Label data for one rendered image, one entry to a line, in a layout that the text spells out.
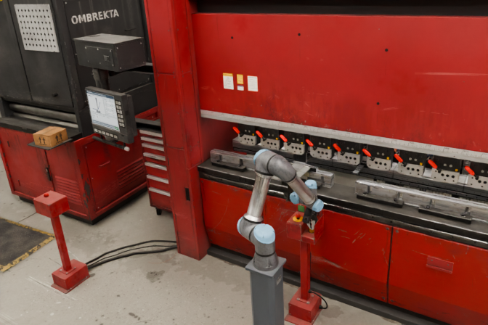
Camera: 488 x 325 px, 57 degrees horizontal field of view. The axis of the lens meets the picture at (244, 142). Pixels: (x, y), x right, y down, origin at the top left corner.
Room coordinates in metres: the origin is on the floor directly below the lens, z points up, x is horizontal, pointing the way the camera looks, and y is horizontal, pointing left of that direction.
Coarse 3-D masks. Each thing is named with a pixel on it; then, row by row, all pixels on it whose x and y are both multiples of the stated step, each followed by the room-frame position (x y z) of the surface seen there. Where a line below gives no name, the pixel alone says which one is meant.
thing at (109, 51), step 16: (80, 48) 3.25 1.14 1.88; (96, 48) 3.11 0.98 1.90; (112, 48) 2.99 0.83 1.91; (128, 48) 3.05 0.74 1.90; (80, 64) 3.28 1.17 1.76; (96, 64) 3.14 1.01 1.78; (112, 64) 3.01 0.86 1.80; (128, 64) 3.04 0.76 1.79; (144, 64) 3.14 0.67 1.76; (96, 80) 3.33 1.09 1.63
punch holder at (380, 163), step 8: (368, 144) 2.64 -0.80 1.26; (376, 152) 2.61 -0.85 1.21; (384, 152) 2.58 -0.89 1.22; (392, 152) 2.59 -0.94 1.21; (368, 160) 2.63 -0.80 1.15; (376, 160) 2.60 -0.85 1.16; (384, 160) 2.57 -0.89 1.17; (392, 160) 2.62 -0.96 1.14; (376, 168) 2.60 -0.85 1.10; (384, 168) 2.57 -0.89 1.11
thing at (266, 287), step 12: (252, 264) 2.12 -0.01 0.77; (252, 276) 2.08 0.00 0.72; (264, 276) 2.04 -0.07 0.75; (276, 276) 2.06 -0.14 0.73; (252, 288) 2.08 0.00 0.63; (264, 288) 2.04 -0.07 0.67; (276, 288) 2.05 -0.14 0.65; (252, 300) 2.09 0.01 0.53; (264, 300) 2.04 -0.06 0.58; (276, 300) 2.05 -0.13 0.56; (252, 312) 2.11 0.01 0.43; (264, 312) 2.04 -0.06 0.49; (276, 312) 2.04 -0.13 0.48; (264, 324) 2.04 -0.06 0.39; (276, 324) 2.04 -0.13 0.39
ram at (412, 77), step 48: (240, 48) 3.15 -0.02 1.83; (288, 48) 2.95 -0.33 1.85; (336, 48) 2.77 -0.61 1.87; (384, 48) 2.60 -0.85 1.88; (432, 48) 2.46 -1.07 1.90; (480, 48) 2.33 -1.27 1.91; (240, 96) 3.17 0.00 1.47; (288, 96) 2.95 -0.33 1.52; (336, 96) 2.76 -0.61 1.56; (384, 96) 2.59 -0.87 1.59; (432, 96) 2.44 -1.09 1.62; (480, 96) 2.31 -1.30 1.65; (384, 144) 2.58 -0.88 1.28; (432, 144) 2.43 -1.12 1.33; (480, 144) 2.29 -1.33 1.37
